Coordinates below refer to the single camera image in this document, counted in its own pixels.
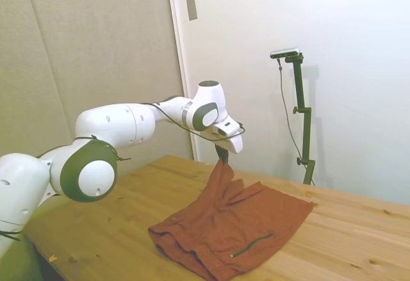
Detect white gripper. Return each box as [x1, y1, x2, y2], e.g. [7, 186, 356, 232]
[209, 131, 244, 164]

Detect rust red shorts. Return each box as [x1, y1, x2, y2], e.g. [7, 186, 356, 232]
[147, 160, 318, 280]

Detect grey exterior camera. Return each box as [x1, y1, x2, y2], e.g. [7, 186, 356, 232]
[270, 47, 301, 60]

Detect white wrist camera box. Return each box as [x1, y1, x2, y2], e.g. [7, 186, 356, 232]
[216, 119, 242, 139]

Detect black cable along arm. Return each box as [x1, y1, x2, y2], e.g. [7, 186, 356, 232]
[0, 101, 247, 242]

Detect grey wall switch plate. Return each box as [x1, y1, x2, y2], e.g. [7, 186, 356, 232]
[186, 0, 199, 22]

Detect dark green camera stand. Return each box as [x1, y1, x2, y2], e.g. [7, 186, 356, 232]
[284, 52, 316, 186]

